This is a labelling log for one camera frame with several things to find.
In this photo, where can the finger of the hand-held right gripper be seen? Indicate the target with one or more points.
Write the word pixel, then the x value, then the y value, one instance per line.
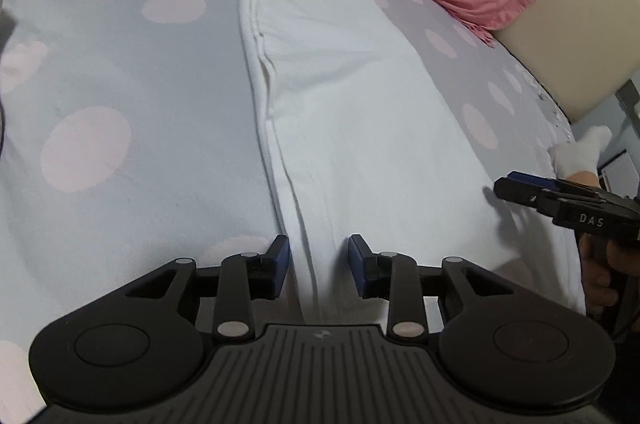
pixel 515 191
pixel 525 178

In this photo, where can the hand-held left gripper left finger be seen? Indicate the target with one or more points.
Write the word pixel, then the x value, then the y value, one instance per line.
pixel 280 264

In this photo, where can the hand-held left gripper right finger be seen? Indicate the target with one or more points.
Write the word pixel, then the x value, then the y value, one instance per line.
pixel 357 264

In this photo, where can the white garment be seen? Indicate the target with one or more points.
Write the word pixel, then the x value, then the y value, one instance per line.
pixel 350 104

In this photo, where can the person's right hand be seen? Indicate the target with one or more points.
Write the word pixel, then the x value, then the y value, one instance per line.
pixel 592 274

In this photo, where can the person's lower leg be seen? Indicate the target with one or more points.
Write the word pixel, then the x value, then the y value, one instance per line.
pixel 582 177

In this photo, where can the white box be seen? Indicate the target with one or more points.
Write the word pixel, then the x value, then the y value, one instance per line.
pixel 622 169

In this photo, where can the white sock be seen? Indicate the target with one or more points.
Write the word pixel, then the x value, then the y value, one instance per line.
pixel 580 152

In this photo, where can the cream padded headboard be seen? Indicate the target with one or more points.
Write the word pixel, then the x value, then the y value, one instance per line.
pixel 575 29

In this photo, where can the polka dot bed sheet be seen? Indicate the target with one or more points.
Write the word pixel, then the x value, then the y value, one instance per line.
pixel 125 69

